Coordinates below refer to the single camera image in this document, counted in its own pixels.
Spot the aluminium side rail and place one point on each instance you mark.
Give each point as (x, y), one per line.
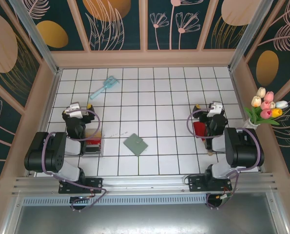
(237, 97)
(52, 97)

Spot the aluminium corner post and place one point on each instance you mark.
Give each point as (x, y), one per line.
(249, 34)
(37, 41)

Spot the white ribbed vase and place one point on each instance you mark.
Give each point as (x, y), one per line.
(250, 124)

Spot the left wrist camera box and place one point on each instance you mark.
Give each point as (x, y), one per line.
(74, 109)

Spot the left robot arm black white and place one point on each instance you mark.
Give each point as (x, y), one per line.
(42, 156)

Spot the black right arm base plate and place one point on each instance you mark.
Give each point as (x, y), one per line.
(196, 184)

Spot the red card stack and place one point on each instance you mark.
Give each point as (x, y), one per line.
(93, 142)

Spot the grey metal sheet panel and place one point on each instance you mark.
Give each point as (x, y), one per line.
(144, 221)

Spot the black card stack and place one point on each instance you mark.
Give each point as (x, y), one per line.
(93, 148)

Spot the artificial tulip bouquet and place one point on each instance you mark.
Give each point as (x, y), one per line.
(265, 106)

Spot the light blue plastic fork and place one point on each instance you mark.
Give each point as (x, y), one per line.
(109, 82)

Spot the aluminium front rail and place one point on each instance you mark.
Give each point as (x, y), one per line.
(144, 185)

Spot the green leather card holder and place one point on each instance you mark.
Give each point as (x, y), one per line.
(135, 145)

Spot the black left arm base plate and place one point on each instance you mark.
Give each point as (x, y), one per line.
(96, 184)

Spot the gold card stack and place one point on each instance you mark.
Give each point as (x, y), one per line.
(94, 134)

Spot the clear acrylic card box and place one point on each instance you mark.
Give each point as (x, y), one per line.
(93, 154)

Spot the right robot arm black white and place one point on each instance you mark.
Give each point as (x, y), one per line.
(244, 151)

